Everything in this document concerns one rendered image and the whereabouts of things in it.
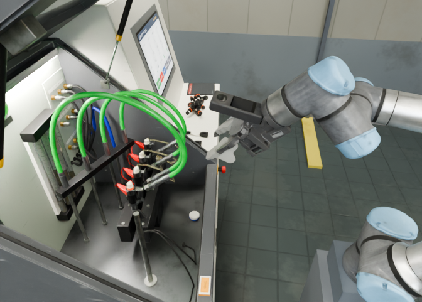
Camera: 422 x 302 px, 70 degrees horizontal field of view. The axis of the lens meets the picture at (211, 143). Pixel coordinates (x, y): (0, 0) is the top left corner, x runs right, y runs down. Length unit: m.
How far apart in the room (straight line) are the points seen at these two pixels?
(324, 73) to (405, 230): 0.51
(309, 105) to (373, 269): 0.43
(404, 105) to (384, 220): 0.33
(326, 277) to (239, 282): 0.93
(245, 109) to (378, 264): 0.47
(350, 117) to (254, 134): 0.20
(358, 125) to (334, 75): 0.11
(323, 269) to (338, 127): 0.68
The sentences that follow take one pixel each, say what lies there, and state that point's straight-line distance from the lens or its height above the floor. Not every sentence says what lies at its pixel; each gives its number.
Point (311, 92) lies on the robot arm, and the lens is 0.57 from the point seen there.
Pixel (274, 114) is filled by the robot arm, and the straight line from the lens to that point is 0.61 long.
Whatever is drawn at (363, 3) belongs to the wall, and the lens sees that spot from 3.25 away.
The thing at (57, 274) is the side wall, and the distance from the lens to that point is 0.69.
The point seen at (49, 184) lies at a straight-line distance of 1.09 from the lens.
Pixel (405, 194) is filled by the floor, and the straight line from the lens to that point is 2.91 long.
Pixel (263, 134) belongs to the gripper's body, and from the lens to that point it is 0.67.
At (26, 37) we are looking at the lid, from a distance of 0.39.
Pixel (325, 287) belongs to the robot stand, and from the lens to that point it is 1.14.
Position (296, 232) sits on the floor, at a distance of 2.29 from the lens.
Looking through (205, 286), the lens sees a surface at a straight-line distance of 0.89.
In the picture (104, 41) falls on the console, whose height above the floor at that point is 1.44.
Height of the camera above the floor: 1.75
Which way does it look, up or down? 36 degrees down
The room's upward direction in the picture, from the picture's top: straight up
